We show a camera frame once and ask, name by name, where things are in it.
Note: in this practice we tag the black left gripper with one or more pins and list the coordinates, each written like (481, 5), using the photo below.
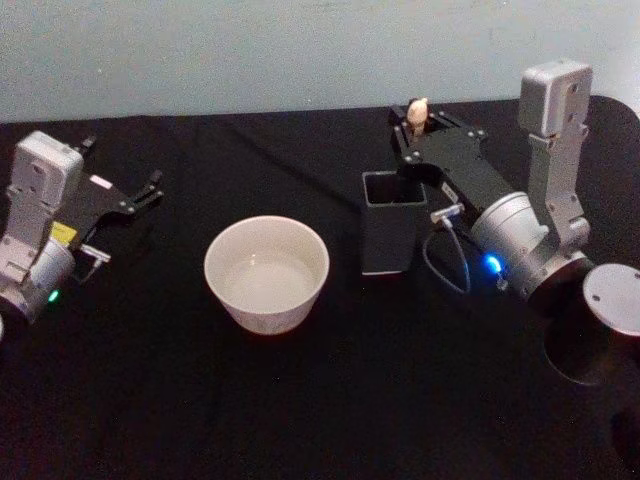
(95, 200)

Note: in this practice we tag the white ceramic bowl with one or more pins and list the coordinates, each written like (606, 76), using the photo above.
(265, 280)

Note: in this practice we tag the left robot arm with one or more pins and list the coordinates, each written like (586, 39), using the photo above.
(35, 200)

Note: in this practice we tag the black table cloth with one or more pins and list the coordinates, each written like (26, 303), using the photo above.
(300, 400)

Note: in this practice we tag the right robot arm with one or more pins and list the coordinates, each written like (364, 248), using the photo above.
(515, 235)

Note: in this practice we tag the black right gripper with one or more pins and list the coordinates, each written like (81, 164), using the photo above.
(465, 165)

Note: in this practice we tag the dark grey square holder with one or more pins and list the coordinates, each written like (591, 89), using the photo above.
(387, 240)

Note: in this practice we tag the small beige wooden piece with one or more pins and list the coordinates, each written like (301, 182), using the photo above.
(417, 114)

